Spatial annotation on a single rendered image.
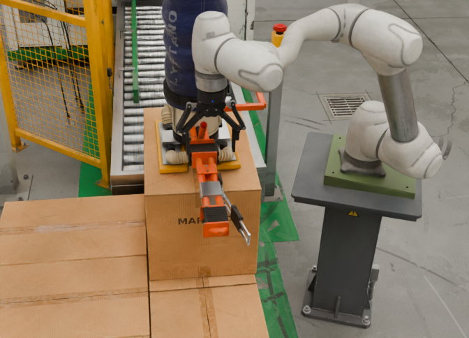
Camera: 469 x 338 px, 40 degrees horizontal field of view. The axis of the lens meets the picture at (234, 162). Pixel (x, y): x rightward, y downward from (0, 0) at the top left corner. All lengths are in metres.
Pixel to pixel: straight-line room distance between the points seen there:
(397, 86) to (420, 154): 0.37
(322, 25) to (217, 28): 0.44
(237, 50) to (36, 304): 1.25
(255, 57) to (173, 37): 0.59
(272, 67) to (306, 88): 3.36
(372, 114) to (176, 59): 0.81
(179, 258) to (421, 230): 1.70
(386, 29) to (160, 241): 1.05
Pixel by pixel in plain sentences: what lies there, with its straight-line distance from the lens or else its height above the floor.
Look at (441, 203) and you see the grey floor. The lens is 3.91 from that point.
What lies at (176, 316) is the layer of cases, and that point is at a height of 0.54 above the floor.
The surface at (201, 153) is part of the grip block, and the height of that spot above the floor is 1.11.
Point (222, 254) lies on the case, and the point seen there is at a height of 0.65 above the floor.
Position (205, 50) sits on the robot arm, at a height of 1.56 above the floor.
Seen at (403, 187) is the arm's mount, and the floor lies 0.78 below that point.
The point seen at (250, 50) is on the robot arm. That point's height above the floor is 1.59.
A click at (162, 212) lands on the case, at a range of 2.22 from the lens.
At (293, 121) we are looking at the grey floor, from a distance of 4.47.
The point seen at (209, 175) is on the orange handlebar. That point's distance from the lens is 2.03.
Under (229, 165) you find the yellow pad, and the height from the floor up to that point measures 0.97.
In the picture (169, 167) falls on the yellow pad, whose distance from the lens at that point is 2.25.
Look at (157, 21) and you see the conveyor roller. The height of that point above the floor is 0.54.
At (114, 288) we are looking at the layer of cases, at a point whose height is 0.54.
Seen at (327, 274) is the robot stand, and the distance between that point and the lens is 2.92.
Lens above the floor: 2.25
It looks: 34 degrees down
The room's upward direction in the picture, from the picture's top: 2 degrees clockwise
